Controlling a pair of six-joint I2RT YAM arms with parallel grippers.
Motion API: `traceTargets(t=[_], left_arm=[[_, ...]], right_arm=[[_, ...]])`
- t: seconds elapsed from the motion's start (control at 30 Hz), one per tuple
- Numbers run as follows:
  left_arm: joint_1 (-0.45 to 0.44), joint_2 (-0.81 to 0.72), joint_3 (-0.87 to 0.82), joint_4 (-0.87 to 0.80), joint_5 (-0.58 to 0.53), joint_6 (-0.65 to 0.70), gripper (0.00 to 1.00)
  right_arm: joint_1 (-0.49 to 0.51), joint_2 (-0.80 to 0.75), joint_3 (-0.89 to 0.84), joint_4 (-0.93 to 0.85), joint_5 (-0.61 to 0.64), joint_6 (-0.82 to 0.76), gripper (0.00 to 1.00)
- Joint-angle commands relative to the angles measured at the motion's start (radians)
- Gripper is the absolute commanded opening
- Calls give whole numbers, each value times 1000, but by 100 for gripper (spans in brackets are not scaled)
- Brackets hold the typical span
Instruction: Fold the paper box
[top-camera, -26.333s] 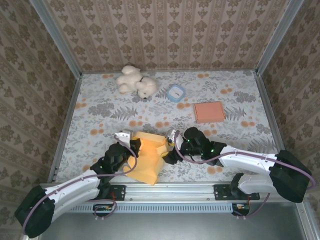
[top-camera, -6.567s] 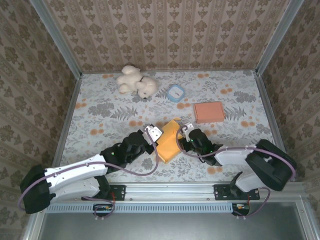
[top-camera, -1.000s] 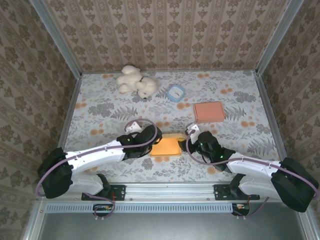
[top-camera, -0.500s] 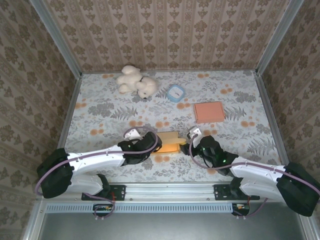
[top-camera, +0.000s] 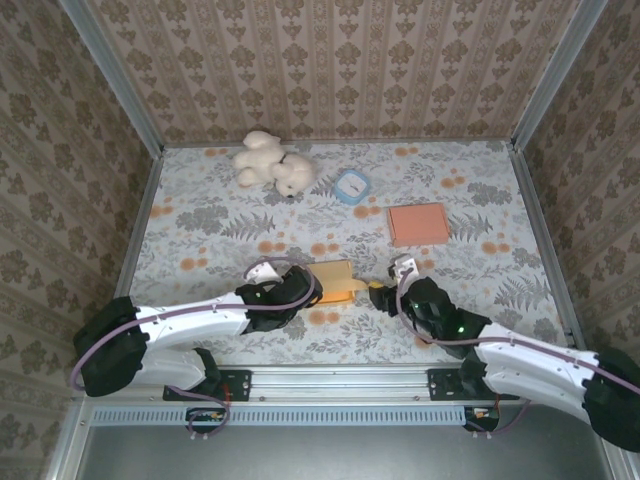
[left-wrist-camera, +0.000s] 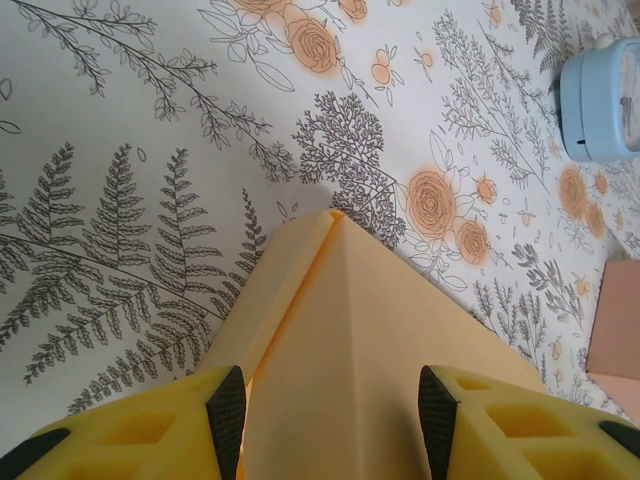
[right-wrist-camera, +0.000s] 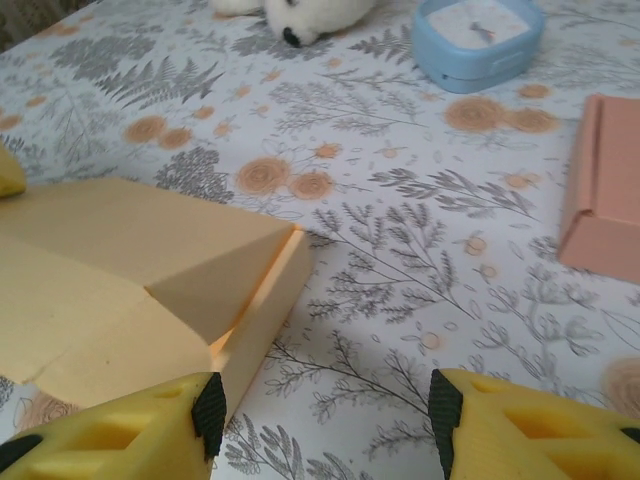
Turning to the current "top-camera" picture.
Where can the yellow paper box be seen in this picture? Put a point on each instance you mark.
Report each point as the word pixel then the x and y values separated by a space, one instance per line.
pixel 335 285

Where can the pink paper box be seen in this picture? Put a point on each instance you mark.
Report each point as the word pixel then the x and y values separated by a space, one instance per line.
pixel 418 225

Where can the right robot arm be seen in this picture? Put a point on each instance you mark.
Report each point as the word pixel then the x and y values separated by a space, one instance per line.
pixel 555 380

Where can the white plush toy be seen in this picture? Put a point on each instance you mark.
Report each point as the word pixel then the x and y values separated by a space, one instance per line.
pixel 270 162

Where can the grey metal sheet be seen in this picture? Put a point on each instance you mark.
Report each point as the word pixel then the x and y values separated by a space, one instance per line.
pixel 340 455

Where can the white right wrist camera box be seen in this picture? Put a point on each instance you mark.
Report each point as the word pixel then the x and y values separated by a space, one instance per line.
pixel 402 266

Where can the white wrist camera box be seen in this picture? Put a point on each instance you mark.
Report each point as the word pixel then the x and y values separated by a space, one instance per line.
pixel 262 271
pixel 402 266

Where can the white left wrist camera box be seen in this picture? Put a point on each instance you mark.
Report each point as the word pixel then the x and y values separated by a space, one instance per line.
pixel 262 271

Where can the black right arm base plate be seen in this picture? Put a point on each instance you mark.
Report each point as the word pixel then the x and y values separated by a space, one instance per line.
pixel 442 385

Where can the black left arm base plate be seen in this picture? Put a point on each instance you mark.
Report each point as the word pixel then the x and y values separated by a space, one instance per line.
pixel 240 385

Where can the aluminium frame rail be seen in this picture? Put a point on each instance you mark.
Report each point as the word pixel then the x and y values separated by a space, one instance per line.
pixel 340 382

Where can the aluminium side rail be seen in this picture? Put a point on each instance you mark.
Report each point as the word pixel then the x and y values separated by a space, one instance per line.
pixel 135 235
pixel 550 250

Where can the aluminium frame post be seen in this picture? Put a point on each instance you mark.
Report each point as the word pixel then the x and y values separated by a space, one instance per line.
pixel 115 80
pixel 555 75

